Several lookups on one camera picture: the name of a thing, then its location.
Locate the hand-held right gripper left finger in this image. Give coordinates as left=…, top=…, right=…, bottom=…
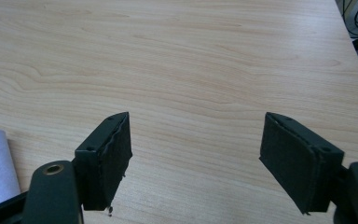
left=73, top=111, right=133, bottom=212

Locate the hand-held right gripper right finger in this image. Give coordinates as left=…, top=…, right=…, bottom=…
left=258, top=111, right=345, bottom=216

